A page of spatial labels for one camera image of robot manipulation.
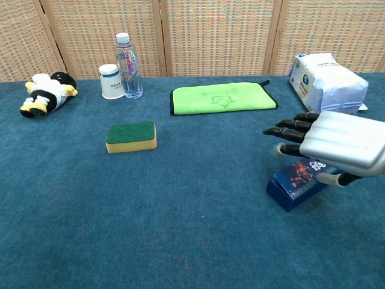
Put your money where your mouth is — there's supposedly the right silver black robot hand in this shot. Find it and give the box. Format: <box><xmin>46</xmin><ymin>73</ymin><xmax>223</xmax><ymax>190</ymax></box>
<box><xmin>263</xmin><ymin>110</ymin><xmax>385</xmax><ymax>187</ymax></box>

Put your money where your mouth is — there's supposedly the blue white glasses case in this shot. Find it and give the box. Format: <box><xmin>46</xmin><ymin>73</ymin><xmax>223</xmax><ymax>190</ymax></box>
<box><xmin>266</xmin><ymin>158</ymin><xmax>343</xmax><ymax>213</ymax></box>

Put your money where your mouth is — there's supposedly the white tissue pack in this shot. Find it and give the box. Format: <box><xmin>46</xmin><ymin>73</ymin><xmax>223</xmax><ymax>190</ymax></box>
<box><xmin>288</xmin><ymin>53</ymin><xmax>370</xmax><ymax>114</ymax></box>

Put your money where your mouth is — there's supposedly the green microfiber cloth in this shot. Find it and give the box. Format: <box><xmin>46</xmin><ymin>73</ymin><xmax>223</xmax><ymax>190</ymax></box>
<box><xmin>170</xmin><ymin>79</ymin><xmax>279</xmax><ymax>116</ymax></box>

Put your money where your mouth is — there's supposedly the woven bamboo folding screen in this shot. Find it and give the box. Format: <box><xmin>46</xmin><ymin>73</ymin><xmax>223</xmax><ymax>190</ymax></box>
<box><xmin>0</xmin><ymin>0</ymin><xmax>385</xmax><ymax>82</ymax></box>

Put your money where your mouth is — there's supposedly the blue felt table cover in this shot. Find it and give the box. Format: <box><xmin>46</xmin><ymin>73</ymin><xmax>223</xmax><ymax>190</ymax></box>
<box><xmin>0</xmin><ymin>72</ymin><xmax>385</xmax><ymax>289</ymax></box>

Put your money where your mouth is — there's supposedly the green yellow sponge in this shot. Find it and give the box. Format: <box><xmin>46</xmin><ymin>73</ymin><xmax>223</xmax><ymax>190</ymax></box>
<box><xmin>105</xmin><ymin>120</ymin><xmax>158</xmax><ymax>155</ymax></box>

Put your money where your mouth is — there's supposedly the clear plastic water bottle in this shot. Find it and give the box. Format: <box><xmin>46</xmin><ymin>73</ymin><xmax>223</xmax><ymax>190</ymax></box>
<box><xmin>115</xmin><ymin>32</ymin><xmax>144</xmax><ymax>100</ymax></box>

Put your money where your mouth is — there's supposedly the white paper cup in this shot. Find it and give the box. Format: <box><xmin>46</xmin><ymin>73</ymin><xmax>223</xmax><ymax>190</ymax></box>
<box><xmin>98</xmin><ymin>63</ymin><xmax>125</xmax><ymax>100</ymax></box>

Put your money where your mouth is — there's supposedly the black white penguin plush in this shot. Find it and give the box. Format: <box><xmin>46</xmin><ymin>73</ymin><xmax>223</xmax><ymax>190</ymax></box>
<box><xmin>19</xmin><ymin>71</ymin><xmax>79</xmax><ymax>119</ymax></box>

